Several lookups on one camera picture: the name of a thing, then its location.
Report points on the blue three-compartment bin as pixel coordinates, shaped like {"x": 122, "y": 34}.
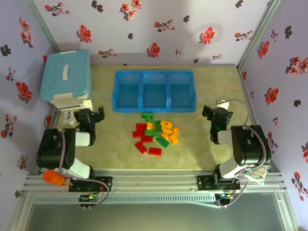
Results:
{"x": 154, "y": 109}

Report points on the aluminium frame rails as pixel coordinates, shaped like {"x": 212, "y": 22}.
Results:
{"x": 154, "y": 183}

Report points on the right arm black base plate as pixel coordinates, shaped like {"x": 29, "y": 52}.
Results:
{"x": 204, "y": 183}

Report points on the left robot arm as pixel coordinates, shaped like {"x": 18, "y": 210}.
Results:
{"x": 53, "y": 149}

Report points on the storage box with blue lid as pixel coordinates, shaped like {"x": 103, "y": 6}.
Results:
{"x": 65, "y": 72}

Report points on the aluminium corner post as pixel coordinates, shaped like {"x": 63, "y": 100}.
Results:
{"x": 260, "y": 31}
{"x": 41, "y": 24}

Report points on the white paper label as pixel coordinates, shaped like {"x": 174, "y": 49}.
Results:
{"x": 68, "y": 118}

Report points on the orange cylinder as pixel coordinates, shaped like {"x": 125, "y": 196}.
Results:
{"x": 54, "y": 178}

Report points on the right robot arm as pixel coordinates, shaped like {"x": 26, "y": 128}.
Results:
{"x": 250, "y": 146}

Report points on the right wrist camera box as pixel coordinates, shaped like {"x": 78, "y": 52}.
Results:
{"x": 207, "y": 111}

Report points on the clear plastic bag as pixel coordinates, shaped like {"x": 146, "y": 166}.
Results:
{"x": 256, "y": 175}

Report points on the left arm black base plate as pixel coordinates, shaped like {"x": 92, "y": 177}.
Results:
{"x": 106, "y": 184}

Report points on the yellow round lego piece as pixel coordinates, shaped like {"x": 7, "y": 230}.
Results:
{"x": 166, "y": 124}

